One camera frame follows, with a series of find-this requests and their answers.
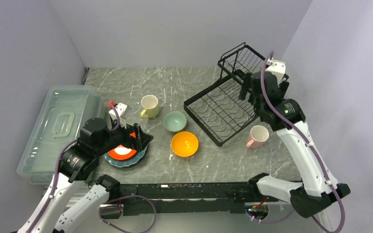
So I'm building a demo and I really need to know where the teal scalloped plate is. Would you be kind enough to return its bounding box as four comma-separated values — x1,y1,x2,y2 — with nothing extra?
103,146,148,168

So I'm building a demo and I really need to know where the clear plastic storage box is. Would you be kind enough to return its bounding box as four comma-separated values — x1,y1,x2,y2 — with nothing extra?
17,85,105,185

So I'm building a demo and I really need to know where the pink mug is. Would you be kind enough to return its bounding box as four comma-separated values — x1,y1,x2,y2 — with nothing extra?
246,125,270,149

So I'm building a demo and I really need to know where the yellow ribbed bowl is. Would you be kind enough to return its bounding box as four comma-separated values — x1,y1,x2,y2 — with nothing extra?
170,131,199,157

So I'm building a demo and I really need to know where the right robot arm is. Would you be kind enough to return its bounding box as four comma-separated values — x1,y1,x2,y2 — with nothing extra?
238,71,351,218

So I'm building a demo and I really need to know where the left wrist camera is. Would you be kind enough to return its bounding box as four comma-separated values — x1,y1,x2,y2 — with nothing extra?
107,101,132,128

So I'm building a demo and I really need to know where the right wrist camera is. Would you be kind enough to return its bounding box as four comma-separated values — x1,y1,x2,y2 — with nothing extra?
266,58,286,85

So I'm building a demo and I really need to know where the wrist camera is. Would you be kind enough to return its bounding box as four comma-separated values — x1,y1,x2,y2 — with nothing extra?
266,58,286,85
107,101,132,128

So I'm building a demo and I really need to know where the pale yellow mug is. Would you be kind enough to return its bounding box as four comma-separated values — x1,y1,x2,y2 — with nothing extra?
140,95,159,118

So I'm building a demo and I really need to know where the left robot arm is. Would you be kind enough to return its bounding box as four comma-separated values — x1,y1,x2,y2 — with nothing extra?
18,118,153,233

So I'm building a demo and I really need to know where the orange plate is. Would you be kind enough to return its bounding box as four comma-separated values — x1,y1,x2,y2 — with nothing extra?
107,145,137,161

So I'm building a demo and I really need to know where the light green ceramic bowl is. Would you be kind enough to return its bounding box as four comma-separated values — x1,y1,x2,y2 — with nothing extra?
162,111,187,133

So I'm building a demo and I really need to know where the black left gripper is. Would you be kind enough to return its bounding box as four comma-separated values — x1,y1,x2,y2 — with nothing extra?
95,117,153,156

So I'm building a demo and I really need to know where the black wire dish rack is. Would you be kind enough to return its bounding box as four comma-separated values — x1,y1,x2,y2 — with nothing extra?
184,42,265,147

